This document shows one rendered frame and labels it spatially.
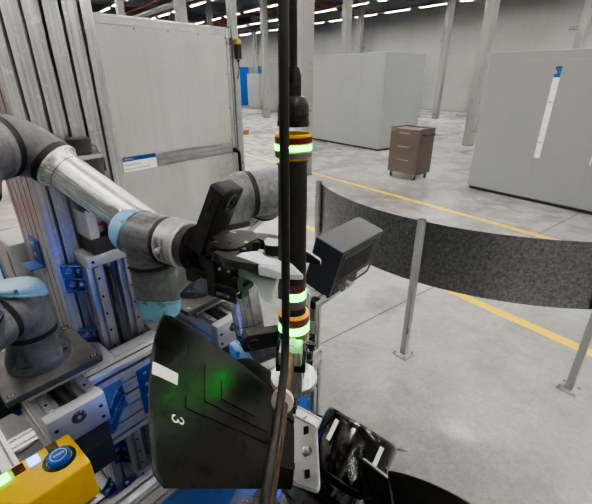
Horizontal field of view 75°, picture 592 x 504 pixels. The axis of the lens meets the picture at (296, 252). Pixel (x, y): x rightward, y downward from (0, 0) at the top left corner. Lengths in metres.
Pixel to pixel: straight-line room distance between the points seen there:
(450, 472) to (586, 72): 5.42
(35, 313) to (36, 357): 0.12
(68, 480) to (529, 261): 2.20
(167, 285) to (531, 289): 2.13
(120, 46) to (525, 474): 2.87
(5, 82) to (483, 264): 2.20
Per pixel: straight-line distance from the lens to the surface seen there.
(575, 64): 6.62
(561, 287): 2.56
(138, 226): 0.65
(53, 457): 0.92
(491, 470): 2.33
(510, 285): 2.48
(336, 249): 1.21
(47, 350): 1.18
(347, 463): 0.61
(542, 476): 2.42
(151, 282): 0.68
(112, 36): 2.36
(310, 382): 0.61
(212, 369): 0.50
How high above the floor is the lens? 1.72
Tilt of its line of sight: 24 degrees down
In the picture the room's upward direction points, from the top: straight up
